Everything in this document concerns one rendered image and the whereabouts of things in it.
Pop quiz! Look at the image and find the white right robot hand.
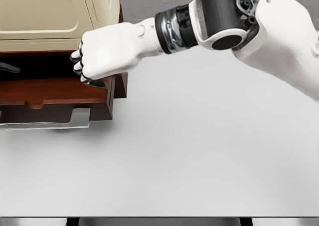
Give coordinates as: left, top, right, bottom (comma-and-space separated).
69, 22, 148, 88

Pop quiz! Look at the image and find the brown wooden drawer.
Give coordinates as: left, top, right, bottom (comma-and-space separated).
0, 76, 116, 124

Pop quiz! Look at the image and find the brown cabinet with cream top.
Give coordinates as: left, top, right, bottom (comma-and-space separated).
0, 0, 129, 100

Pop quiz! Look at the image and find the silver drawer handle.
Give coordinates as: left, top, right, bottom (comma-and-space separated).
0, 107, 91, 131

